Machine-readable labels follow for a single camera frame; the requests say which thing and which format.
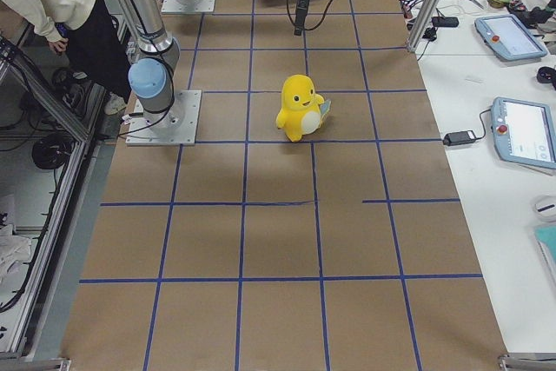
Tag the yellow plush dinosaur toy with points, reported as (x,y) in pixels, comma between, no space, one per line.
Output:
(303,110)

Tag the black power adapter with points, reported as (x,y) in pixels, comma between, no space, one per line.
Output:
(458,138)

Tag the blue teach pendant near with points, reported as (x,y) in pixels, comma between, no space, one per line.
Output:
(523,132)

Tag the blue teach pendant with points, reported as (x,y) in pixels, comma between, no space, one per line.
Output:
(509,38)
(523,132)

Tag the blue teach pendant far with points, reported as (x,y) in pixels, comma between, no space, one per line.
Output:
(509,38)

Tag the person in cream hoodie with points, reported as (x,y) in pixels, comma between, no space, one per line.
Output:
(83,31)

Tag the aluminium frame post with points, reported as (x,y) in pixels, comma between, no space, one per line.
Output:
(428,1)

